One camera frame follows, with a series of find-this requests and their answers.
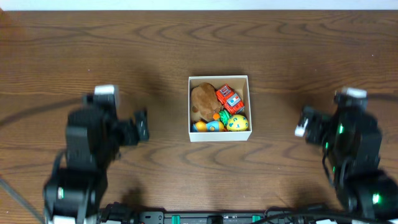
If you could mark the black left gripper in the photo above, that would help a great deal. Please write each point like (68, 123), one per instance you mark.
(140, 125)

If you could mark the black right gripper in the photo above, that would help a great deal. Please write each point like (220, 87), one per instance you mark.
(308, 123)

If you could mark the brown plush toy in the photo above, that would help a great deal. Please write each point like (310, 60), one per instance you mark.
(204, 102)

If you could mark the yellow duck toy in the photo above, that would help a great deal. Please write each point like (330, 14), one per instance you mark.
(212, 126)

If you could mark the green spinning top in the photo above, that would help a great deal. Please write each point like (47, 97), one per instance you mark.
(224, 117)

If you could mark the red toy truck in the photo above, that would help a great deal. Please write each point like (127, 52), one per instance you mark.
(230, 100)

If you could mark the yellow letter ball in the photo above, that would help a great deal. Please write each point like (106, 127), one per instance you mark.
(237, 123)

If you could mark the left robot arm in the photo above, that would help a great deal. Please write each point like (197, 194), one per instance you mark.
(73, 196)

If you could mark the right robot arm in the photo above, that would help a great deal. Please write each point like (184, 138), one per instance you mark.
(371, 195)

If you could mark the white cardboard box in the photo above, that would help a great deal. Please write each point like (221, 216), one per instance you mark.
(240, 85)

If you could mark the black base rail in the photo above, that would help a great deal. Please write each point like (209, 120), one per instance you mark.
(120, 213)

